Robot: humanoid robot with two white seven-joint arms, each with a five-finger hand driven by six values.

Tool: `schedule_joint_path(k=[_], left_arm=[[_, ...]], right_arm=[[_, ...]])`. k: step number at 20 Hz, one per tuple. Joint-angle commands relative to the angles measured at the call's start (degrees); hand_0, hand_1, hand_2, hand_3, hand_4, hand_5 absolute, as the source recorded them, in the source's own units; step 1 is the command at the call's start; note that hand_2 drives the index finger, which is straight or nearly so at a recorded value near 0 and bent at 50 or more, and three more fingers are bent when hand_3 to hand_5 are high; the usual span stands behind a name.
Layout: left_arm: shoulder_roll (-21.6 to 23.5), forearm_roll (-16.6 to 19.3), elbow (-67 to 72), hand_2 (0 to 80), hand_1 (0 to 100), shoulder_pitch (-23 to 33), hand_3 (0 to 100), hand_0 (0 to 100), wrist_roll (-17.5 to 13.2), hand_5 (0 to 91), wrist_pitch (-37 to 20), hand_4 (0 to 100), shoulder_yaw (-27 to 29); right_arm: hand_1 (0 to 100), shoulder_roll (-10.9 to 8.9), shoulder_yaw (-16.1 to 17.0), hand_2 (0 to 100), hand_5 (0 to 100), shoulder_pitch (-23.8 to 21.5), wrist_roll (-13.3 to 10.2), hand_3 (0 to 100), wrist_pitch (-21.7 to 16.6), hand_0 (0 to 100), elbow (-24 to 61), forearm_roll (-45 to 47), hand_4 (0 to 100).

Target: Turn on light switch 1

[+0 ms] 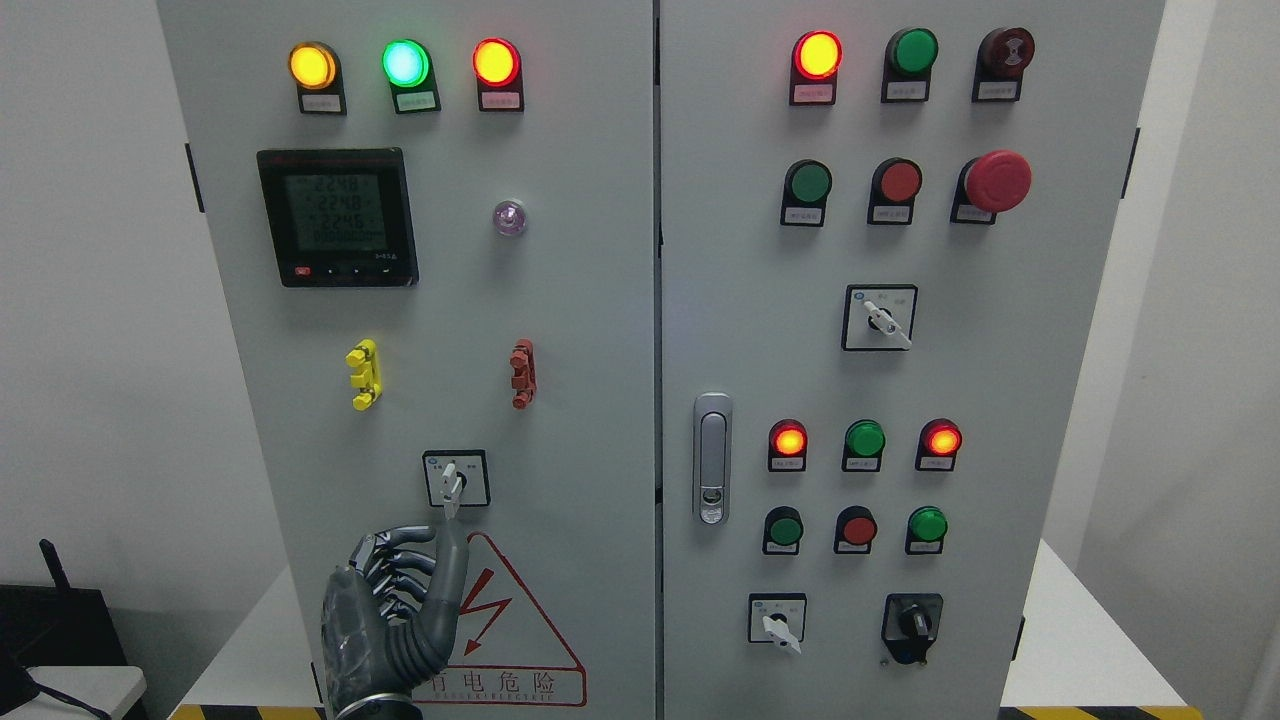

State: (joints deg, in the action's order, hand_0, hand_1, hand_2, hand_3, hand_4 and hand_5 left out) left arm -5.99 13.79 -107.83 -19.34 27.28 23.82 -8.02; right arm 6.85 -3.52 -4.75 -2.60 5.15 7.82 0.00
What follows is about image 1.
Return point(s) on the silver door handle lock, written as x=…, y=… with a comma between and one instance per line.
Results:
x=712, y=424

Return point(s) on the grey cabinet door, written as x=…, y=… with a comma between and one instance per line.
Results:
x=572, y=475
x=755, y=309

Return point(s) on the white selector switch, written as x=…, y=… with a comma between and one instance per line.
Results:
x=778, y=619
x=879, y=317

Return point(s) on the red high voltage warning sticker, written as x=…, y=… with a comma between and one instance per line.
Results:
x=508, y=653

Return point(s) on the yellow terminal clip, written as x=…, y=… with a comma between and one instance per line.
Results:
x=364, y=374

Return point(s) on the green push button lower left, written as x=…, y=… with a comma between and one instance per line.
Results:
x=782, y=531

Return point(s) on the dark red buzzer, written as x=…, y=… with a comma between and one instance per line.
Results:
x=1000, y=64

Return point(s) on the green indicator lower middle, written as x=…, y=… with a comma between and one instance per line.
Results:
x=864, y=443

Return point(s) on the red lit indicator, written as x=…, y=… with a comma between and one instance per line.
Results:
x=815, y=61
x=787, y=446
x=938, y=444

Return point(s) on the white selector switch bottom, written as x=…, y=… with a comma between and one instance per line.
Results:
x=778, y=619

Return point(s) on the green push button second row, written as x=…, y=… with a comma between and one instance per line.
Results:
x=805, y=191

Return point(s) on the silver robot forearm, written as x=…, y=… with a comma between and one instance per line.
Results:
x=381, y=706

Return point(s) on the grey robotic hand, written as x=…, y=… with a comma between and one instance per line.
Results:
x=390, y=614

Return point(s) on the small clear lamp bulb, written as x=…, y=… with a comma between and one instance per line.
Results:
x=510, y=218

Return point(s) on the yellow indicator light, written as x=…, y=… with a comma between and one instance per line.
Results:
x=317, y=75

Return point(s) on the green push button lower right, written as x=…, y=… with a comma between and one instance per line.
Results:
x=926, y=531

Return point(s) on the red emergency stop button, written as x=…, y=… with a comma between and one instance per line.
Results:
x=994, y=182

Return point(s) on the white rotary light switch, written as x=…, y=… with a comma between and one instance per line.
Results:
x=457, y=479

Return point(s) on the black rotary knob switch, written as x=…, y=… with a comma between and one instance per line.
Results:
x=910, y=625

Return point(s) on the red push button lower middle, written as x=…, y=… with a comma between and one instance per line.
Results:
x=855, y=531

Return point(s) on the green indicator light top left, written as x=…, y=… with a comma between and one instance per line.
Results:
x=410, y=73

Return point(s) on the red push button second row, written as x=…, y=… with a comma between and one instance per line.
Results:
x=893, y=187

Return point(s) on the grey cabinet left door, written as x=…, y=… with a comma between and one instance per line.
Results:
x=572, y=475

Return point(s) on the red lit indicator top right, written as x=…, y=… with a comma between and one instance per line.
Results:
x=815, y=61

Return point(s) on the red terminal clip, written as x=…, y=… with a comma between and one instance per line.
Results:
x=524, y=380

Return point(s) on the red lit indicator lower right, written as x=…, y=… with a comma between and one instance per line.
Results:
x=938, y=444

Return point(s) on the red indicator light top left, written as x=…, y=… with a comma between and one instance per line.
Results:
x=498, y=70

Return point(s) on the black device with antenna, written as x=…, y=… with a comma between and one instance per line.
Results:
x=53, y=625

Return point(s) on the red lit indicator lower left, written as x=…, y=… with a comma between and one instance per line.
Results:
x=787, y=446

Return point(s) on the grey cabinet right door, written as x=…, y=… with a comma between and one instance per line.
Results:
x=755, y=309

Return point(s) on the green push button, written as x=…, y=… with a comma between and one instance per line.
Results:
x=782, y=531
x=926, y=531
x=908, y=61

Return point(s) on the black digital power meter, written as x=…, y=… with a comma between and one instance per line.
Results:
x=339, y=217

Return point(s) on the green push button top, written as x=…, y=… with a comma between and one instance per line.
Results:
x=908, y=61

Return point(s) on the white selector switch upper right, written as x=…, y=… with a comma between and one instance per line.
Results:
x=879, y=317

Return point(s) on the white box lower left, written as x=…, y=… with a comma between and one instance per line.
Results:
x=114, y=689

